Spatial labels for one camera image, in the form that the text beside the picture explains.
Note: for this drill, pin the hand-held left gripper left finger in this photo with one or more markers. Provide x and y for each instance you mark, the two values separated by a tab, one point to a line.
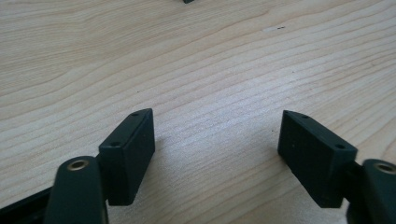
126	161

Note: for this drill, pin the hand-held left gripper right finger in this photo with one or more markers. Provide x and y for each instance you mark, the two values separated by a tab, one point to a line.
314	158

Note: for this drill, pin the small dark object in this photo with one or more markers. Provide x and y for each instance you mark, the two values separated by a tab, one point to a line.
188	1

